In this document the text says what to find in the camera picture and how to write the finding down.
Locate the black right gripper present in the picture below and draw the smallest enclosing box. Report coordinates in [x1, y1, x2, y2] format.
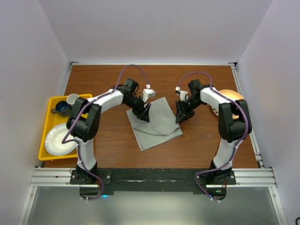
[175, 97, 204, 123]

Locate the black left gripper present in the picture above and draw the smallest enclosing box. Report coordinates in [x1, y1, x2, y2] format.
[124, 95, 151, 122]

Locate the grey cloth napkin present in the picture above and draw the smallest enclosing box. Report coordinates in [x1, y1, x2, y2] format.
[127, 97, 183, 151]

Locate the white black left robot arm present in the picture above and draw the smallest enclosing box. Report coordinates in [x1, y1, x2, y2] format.
[62, 78, 156, 184]

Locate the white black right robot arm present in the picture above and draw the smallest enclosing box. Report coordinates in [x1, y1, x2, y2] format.
[175, 80, 252, 184]

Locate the orange divided plate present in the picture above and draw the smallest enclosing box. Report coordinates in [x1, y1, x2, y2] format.
[211, 89, 244, 117]

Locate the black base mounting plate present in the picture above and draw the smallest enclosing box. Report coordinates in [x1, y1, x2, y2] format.
[70, 168, 236, 198]

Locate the grey ceramic mug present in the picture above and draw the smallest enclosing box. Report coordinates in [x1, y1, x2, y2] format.
[66, 93, 79, 107]

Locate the dark blue ceramic cup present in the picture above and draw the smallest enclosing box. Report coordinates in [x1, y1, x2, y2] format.
[51, 101, 72, 117]

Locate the yellow plastic tray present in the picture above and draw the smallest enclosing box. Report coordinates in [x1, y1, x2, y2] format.
[38, 96, 77, 161]

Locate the white ceramic plate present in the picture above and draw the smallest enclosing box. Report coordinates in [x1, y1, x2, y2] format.
[45, 123, 76, 156]

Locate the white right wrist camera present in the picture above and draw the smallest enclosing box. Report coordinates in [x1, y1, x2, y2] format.
[175, 86, 189, 101]

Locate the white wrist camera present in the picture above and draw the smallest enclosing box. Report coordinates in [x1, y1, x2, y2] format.
[175, 86, 189, 101]
[142, 89, 156, 102]

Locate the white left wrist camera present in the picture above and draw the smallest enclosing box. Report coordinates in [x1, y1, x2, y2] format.
[142, 89, 156, 102]

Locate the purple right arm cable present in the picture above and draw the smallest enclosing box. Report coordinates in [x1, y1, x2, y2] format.
[178, 71, 249, 200]

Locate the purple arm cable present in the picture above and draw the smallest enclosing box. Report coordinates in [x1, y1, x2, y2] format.
[61, 64, 150, 200]
[178, 71, 249, 200]

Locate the aluminium right frame rail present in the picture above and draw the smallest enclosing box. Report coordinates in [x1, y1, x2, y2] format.
[228, 62, 265, 168]

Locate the aluminium frame rail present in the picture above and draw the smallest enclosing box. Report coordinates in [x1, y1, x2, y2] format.
[228, 62, 265, 168]
[30, 168, 277, 187]

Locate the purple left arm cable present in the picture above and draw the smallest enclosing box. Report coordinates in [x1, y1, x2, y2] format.
[61, 64, 150, 200]

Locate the aluminium front frame rail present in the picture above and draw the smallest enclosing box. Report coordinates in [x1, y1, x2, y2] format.
[30, 168, 277, 187]

